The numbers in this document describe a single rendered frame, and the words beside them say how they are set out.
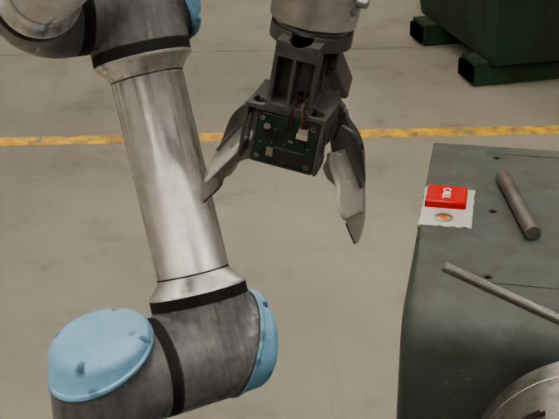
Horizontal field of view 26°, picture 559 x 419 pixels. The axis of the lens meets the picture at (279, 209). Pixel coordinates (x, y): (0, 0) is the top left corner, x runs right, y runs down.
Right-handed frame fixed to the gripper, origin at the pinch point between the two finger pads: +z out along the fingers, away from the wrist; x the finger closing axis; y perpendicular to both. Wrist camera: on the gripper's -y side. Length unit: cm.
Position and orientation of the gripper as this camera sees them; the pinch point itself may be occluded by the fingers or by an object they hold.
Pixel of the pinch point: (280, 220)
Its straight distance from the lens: 113.6
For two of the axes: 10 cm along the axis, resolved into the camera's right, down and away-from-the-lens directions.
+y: -2.6, 4.0, -8.8
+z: -1.6, 8.8, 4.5
